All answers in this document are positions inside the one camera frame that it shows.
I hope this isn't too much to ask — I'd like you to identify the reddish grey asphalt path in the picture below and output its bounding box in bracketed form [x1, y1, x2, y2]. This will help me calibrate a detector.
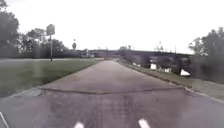
[0, 59, 224, 128]

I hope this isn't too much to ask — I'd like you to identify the long dark bridge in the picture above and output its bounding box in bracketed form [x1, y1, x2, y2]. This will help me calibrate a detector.
[88, 49, 193, 76]

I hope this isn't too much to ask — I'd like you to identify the small sign on pole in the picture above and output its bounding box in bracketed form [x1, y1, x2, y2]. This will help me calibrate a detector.
[71, 38, 77, 52]

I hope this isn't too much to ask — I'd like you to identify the robot's own part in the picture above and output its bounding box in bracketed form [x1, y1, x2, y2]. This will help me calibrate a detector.
[73, 121, 85, 128]
[137, 118, 152, 128]

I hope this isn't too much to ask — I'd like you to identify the grass verge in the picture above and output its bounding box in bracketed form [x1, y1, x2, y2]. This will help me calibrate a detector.
[0, 58, 105, 99]
[117, 59, 224, 103]

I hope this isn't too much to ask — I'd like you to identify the pale kerb strip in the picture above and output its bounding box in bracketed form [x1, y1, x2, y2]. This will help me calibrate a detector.
[117, 60, 224, 104]

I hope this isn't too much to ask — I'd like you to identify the group of dark trees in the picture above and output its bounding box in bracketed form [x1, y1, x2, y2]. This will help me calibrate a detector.
[187, 27, 224, 84]

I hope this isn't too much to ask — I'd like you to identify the row of trees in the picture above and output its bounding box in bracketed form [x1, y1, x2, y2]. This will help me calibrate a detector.
[0, 0, 81, 60]

